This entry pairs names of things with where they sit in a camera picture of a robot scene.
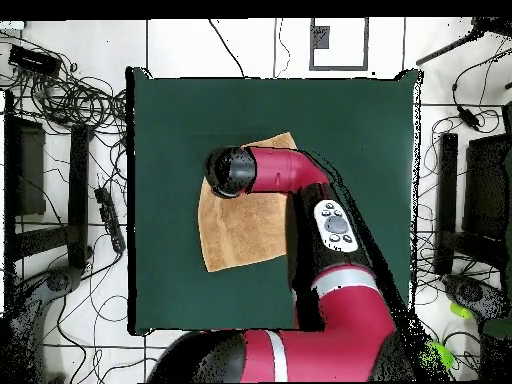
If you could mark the tan terry towel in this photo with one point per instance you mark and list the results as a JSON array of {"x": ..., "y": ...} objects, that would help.
[{"x": 244, "y": 232}]

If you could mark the bright green bowl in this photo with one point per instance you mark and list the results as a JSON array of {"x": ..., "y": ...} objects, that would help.
[{"x": 444, "y": 354}]

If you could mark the black electronics box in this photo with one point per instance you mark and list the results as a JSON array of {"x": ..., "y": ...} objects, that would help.
[{"x": 34, "y": 60}]

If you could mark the grey pedestal leg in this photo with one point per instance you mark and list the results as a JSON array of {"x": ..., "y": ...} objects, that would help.
[
  {"x": 472, "y": 292},
  {"x": 60, "y": 280}
]

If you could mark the black power adapter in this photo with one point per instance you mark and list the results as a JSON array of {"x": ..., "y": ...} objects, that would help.
[{"x": 467, "y": 117}]

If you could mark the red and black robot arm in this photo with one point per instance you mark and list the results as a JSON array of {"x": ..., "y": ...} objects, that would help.
[{"x": 340, "y": 320}]

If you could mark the dark green bin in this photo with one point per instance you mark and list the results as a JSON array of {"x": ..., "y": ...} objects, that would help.
[{"x": 498, "y": 328}]

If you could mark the black shelf frame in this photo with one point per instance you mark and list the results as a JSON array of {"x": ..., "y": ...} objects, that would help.
[
  {"x": 32, "y": 172},
  {"x": 486, "y": 188}
]

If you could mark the small green plastic cup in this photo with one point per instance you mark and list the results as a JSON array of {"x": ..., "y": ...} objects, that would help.
[{"x": 460, "y": 310}]

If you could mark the grey square floor frame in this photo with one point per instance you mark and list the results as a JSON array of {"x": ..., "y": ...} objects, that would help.
[{"x": 339, "y": 68}]

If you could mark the black power strip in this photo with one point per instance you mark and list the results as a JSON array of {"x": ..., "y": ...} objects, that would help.
[{"x": 110, "y": 220}]

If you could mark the dark green table cloth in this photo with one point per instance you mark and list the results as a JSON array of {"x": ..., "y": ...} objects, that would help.
[{"x": 180, "y": 120}]

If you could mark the black tripod leg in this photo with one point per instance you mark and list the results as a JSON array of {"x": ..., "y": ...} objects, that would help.
[{"x": 448, "y": 48}]

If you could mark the black upright post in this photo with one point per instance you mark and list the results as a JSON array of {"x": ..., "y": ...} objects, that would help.
[
  {"x": 446, "y": 200},
  {"x": 78, "y": 196}
]

